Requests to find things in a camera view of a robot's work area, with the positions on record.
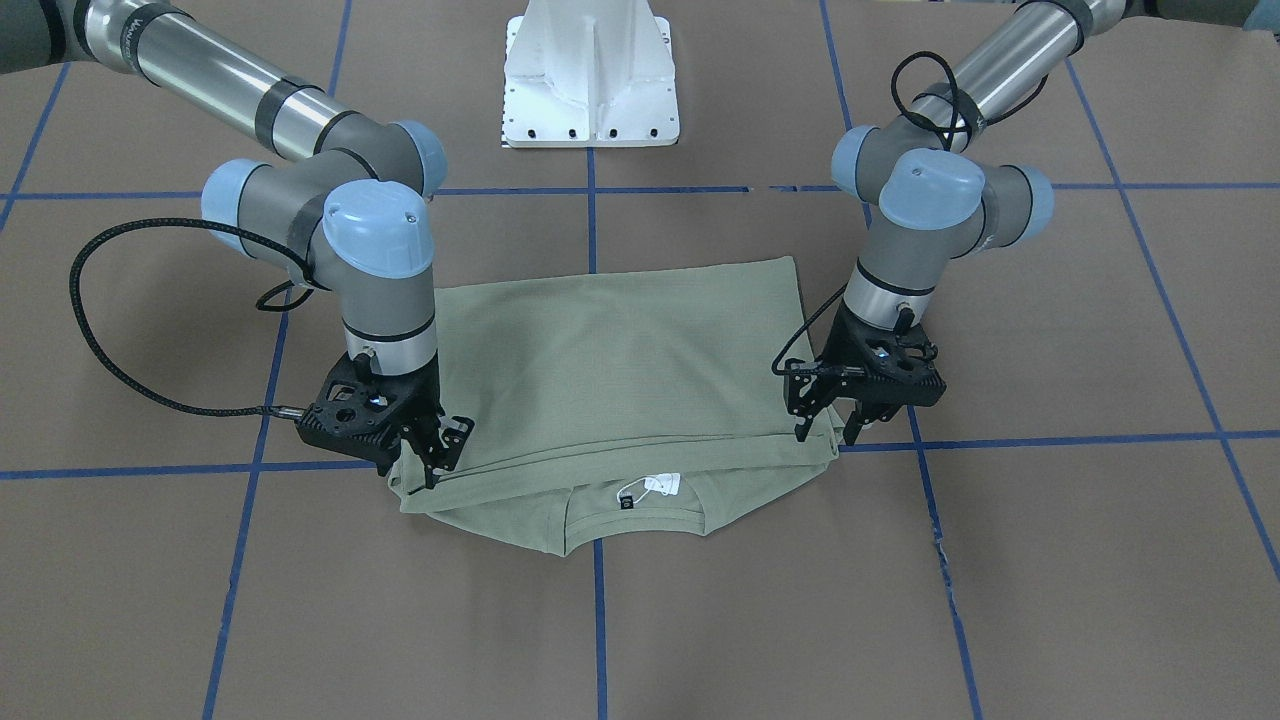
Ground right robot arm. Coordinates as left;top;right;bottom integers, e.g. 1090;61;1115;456
46;1;474;489

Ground brown paper table mat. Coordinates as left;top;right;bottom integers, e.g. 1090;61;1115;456
1;1;1279;719

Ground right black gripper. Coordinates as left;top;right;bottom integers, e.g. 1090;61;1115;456
296;355;475;489

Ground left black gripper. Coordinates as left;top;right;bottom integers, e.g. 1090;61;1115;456
774;300;947;446

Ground white price tag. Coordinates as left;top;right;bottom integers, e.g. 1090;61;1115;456
643;471;682;496

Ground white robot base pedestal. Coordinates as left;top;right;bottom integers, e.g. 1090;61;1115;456
500;1;681;149

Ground olive green t-shirt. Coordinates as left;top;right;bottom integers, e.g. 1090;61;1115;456
387;258;841;557

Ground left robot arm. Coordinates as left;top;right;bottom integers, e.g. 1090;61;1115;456
773;1;1126;445

